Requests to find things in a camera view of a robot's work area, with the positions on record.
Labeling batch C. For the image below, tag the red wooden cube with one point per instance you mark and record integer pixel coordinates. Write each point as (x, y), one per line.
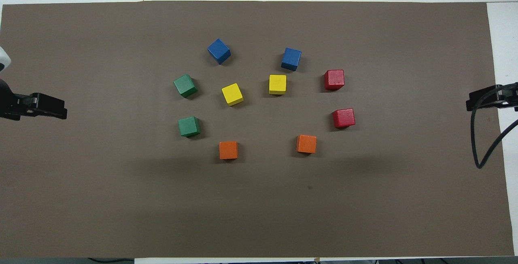
(343, 117)
(334, 79)

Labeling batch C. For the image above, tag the blue wooden cube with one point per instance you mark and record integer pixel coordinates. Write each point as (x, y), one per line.
(291, 58)
(219, 50)

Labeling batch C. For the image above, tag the orange wooden cube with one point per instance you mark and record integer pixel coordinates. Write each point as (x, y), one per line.
(228, 150)
(306, 143)

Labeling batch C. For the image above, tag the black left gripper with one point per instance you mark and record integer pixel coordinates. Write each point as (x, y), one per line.
(12, 104)

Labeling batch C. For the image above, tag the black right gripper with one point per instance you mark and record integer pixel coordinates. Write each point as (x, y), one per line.
(510, 96)

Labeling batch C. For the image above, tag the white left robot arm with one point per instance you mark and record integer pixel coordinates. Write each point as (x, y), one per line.
(3, 59)

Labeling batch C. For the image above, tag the brown paper table mat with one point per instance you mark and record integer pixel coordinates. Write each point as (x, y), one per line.
(121, 195)

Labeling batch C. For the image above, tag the yellow wooden cube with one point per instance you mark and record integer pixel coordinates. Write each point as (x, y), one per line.
(277, 84)
(232, 94)

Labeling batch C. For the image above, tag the green wooden cube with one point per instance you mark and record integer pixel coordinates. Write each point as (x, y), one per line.
(188, 126)
(185, 85)

